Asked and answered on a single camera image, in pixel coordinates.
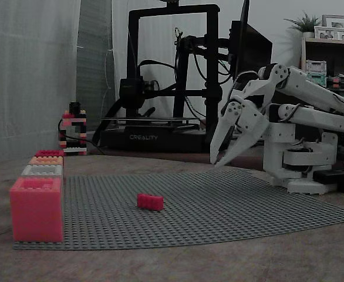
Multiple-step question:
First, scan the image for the red lego brick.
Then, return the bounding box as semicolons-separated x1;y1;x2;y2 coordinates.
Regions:
136;193;164;212

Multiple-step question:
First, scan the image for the grey lego baseplate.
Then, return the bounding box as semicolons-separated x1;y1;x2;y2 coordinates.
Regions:
12;167;344;251

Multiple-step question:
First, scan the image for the red lego block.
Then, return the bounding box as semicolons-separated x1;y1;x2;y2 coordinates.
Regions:
35;149;65;158

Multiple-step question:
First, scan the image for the orange lego block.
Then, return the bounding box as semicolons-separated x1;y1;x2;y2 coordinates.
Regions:
28;156;65;166

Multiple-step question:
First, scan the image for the grey lego block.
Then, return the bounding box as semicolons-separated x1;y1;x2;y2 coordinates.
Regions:
21;164;64;179

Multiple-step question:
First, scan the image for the large pink lego block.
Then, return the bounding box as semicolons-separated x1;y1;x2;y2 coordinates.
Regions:
9;177;64;243

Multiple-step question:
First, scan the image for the black monitor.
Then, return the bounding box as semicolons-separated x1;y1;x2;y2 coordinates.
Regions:
229;0;273;86

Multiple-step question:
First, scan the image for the teal storage crate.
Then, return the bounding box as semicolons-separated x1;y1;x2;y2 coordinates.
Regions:
306;72;328;88

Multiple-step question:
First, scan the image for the white storage crate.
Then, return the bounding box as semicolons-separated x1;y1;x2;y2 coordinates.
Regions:
305;59;328;73

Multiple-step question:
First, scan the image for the black Creality 3D printer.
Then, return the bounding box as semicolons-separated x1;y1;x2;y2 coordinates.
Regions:
93;0;238;153

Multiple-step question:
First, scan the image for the small potted green plant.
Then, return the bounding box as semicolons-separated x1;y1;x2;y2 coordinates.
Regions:
284;11;322;38

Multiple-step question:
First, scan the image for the wooden shelf unit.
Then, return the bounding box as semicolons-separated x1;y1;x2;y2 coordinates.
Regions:
300;37;344;90

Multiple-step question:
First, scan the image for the grey ribbed curtain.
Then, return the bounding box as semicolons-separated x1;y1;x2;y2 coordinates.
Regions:
75;0;116;130

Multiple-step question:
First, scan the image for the white sheer curtain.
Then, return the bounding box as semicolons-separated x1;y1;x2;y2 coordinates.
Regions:
0;0;82;165

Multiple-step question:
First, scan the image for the white double photo frame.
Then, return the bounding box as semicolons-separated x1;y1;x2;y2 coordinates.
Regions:
313;25;344;42

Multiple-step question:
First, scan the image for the large white photo frame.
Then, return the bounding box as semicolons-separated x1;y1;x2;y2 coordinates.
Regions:
322;14;344;31

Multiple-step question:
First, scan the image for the lego tower camera stand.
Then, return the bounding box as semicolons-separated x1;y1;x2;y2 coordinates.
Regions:
58;101;88;156

